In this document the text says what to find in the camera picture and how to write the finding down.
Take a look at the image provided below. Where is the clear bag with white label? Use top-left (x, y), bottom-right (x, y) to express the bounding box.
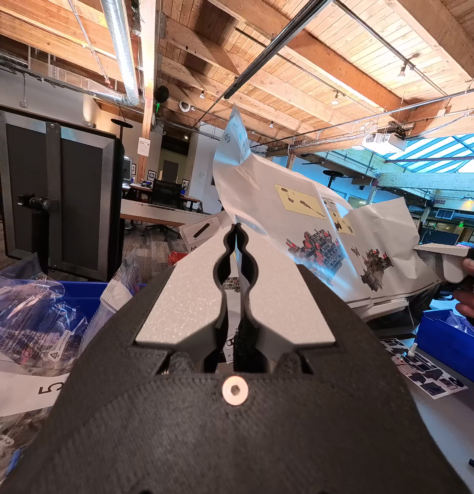
top-left (0, 347), bottom-right (73, 494)

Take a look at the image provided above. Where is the white ceiling projector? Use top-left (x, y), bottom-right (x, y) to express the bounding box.
top-left (361, 130), bottom-right (408, 157)

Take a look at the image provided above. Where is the black ceiling rail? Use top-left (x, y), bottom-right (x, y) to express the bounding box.
top-left (222, 0), bottom-right (335, 100)

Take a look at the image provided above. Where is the black computer monitor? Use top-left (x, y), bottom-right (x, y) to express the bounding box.
top-left (0, 103), bottom-right (126, 283)

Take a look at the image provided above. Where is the lego sticker sheet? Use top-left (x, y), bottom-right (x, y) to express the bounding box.
top-left (379, 337), bottom-right (470, 401)

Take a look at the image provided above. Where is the black office chair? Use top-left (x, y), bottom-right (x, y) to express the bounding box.
top-left (144, 179), bottom-right (184, 241)

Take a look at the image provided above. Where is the white lego instruction booklet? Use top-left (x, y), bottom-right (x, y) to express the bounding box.
top-left (178, 103), bottom-right (443, 365)

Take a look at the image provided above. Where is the grey office desk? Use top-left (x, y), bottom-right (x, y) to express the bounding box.
top-left (120, 198), bottom-right (207, 229)

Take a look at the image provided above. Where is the silver ventilation duct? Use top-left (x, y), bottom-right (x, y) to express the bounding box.
top-left (99, 0), bottom-right (142, 107)

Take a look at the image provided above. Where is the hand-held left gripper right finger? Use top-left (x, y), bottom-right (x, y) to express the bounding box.
top-left (237, 224), bottom-right (336, 355)

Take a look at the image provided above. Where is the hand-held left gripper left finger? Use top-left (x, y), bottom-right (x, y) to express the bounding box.
top-left (135, 225), bottom-right (238, 347)

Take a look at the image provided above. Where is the heap of clear plastic bags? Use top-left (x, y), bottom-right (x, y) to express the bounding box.
top-left (0, 251), bottom-right (149, 365)

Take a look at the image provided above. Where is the person's right hand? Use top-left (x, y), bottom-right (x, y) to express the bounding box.
top-left (455, 258), bottom-right (474, 329)

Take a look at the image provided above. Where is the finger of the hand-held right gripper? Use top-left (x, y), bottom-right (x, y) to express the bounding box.
top-left (414, 244), bottom-right (471, 285)

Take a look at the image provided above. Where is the black floor lamp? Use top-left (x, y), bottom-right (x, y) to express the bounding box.
top-left (111, 118), bottom-right (134, 141)
top-left (323, 169), bottom-right (352, 190)

